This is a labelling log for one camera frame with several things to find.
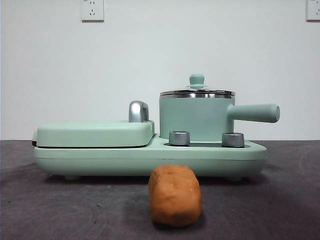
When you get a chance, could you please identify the glass pot lid green knob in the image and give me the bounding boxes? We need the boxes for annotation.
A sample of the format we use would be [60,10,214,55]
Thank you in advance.
[159,73,236,99]

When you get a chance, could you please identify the brown potato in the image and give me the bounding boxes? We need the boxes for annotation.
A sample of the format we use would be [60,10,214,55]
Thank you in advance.
[148,164,203,222]

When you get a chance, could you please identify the silver control knob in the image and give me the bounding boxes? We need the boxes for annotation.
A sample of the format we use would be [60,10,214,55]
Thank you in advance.
[168,130,191,147]
[221,131,245,148]

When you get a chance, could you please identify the mint green breakfast machine base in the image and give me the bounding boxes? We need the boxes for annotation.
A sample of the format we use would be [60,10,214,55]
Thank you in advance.
[33,133,268,182]

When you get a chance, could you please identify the mint green hinged griddle cover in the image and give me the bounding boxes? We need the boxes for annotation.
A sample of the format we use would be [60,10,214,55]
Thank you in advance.
[31,119,156,149]

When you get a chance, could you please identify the silver griddle cover handle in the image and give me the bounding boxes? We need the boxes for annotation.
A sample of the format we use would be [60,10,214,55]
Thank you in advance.
[128,100,151,124]

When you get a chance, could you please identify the mint green pot with handle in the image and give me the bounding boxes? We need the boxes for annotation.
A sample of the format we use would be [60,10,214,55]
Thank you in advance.
[158,93,281,141]

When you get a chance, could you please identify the white wall socket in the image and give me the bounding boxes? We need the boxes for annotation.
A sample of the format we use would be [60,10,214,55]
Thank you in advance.
[305,0,320,22]
[80,0,105,23]

